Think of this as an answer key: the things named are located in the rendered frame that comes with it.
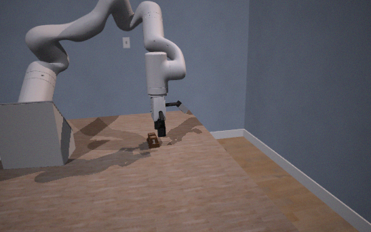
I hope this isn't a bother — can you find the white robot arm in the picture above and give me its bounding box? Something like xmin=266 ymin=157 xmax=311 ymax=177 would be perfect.
xmin=18 ymin=0 xmax=186 ymax=102

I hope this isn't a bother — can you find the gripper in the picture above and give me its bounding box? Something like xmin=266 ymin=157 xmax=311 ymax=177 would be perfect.
xmin=149 ymin=93 xmax=168 ymax=137

